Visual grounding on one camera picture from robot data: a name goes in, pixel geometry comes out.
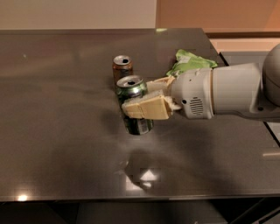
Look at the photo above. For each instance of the green chip bag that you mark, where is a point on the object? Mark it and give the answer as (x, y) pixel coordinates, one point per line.
(186, 61)

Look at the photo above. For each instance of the brown soda can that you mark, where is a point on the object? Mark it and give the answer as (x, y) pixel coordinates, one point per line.
(122, 67)

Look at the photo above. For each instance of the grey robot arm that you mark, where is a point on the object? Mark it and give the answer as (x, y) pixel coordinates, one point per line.
(247, 90)

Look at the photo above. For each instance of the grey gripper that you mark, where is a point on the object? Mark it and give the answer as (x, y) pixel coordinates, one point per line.
(191, 91)

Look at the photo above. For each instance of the green soda can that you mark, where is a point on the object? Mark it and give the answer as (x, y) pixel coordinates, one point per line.
(130, 90)

